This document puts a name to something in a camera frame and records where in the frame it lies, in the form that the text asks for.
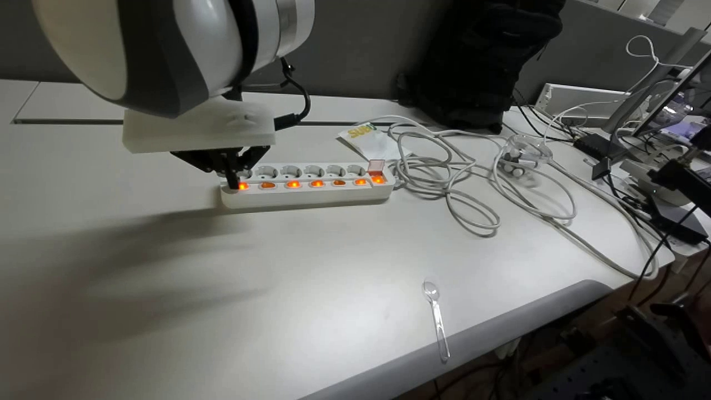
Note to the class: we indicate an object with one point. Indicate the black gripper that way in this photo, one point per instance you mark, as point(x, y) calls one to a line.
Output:
point(227, 157)

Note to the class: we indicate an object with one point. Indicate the white power strip orange switches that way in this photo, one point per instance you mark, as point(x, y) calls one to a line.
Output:
point(312, 195)

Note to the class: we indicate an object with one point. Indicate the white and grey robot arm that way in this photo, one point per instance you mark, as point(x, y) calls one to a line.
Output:
point(164, 45)

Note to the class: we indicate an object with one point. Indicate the white paper label yellow print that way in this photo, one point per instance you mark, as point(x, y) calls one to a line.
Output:
point(368, 140)

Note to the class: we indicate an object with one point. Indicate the clear plastic spoon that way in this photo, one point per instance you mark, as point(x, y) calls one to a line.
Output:
point(429, 290)

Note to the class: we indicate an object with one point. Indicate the black fabric bag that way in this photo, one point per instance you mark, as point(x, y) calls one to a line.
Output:
point(475, 58)

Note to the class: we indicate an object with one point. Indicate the clear plastic bag with plug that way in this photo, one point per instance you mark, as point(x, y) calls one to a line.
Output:
point(519, 165)

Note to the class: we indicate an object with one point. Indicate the white flat box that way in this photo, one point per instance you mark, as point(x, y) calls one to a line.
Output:
point(581, 102)

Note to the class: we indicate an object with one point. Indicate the black clamp device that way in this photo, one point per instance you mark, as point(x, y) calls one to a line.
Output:
point(685, 180)

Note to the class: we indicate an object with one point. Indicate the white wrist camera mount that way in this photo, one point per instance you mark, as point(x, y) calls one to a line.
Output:
point(200, 125)

